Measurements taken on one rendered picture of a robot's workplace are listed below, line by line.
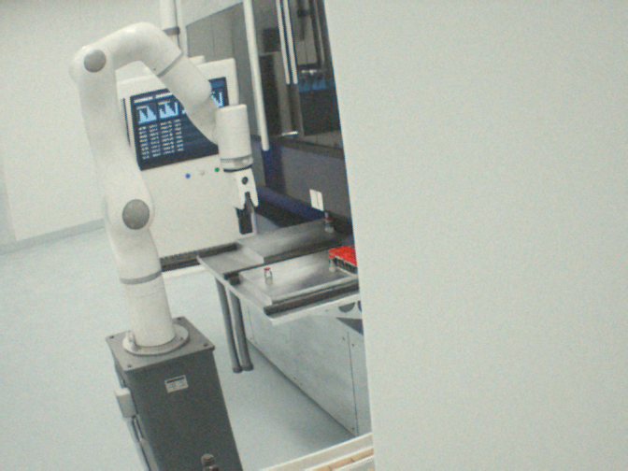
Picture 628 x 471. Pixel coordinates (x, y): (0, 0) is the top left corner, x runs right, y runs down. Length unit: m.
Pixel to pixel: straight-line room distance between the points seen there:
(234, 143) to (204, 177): 0.96
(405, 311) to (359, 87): 0.06
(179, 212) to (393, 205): 2.47
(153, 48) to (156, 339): 0.73
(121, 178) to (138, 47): 0.33
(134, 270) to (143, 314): 0.12
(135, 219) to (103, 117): 0.26
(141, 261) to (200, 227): 1.06
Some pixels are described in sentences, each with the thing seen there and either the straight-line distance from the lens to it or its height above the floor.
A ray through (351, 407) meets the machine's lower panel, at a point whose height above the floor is 0.24.
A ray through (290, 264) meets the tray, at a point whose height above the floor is 0.90.
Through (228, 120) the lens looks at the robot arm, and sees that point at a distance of 1.65.
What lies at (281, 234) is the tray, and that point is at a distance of 2.38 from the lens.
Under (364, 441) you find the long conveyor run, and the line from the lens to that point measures 1.02.
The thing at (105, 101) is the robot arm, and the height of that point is 1.51.
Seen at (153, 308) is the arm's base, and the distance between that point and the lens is 1.65.
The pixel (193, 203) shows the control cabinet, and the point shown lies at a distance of 2.62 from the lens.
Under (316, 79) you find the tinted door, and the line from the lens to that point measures 2.13.
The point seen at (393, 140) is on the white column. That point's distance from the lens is 0.16.
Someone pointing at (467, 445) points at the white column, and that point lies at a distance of 0.17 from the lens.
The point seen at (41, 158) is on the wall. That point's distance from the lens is 7.07.
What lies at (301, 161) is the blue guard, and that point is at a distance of 2.33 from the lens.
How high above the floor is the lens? 1.54
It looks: 16 degrees down
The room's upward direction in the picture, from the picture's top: 7 degrees counter-clockwise
